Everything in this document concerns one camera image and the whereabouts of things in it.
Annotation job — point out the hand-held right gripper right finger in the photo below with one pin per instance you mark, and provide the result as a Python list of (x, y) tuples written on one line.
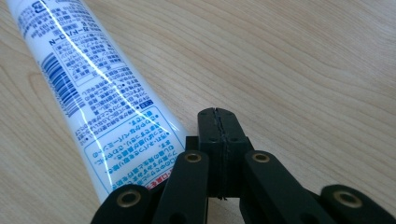
[(233, 146)]

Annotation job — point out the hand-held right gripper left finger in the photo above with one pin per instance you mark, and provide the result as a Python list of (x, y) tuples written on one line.
[(211, 149)]

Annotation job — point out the white toothpaste tube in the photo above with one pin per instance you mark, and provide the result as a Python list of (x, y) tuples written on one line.
[(93, 93)]

